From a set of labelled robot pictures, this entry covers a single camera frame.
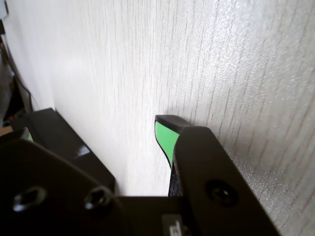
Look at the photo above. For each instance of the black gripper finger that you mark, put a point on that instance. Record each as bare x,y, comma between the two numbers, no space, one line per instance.
49,186
204,167

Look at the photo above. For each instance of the black open box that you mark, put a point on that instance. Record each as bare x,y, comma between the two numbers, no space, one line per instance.
93,167

